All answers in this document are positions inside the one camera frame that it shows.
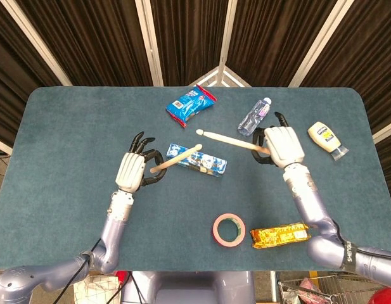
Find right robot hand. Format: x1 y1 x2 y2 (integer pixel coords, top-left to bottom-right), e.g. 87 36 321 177
252 111 305 168

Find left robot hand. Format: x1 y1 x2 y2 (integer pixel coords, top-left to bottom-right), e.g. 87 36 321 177
115 131 165 194

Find wooden drumstick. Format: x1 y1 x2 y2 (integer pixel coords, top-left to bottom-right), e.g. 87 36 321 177
195 129 271 155
150 144 203 174

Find clear plastic water bottle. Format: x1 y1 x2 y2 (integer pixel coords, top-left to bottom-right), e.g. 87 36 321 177
236 97 272 137

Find cream mayonnaise squeeze bottle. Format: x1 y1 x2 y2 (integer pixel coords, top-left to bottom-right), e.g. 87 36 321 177
307 121 349 162

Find teal table mat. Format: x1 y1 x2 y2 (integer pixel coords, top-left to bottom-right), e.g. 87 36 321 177
0 85 391 272

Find blue Oreo cookie box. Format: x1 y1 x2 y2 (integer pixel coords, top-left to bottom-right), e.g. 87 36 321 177
165 143 228 177

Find gold foil snack pack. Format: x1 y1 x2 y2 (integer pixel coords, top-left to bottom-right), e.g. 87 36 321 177
249 223 311 250

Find blue snack bag red edges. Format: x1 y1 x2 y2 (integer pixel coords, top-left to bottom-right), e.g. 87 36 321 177
165 84 218 129

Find red tape roll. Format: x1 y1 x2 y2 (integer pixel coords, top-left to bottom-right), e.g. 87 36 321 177
212 213 247 250

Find white checked bag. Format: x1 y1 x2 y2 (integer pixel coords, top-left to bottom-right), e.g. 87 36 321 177
73 274 122 304

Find lavender robot torso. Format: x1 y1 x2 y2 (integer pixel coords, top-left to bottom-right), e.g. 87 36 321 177
120 270 256 304

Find dark brown curtain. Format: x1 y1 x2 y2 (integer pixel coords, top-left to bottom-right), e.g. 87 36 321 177
0 0 391 178

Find red round object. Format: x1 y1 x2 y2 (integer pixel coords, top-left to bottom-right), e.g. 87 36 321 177
371 286 391 304

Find white partition frame post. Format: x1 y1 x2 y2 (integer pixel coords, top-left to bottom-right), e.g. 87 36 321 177
0 0 73 87
288 0 355 87
188 0 252 88
0 136 13 156
371 118 391 144
134 0 165 87

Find wire shopping basket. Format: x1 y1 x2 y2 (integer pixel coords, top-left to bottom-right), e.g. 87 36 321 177
277 274 383 304

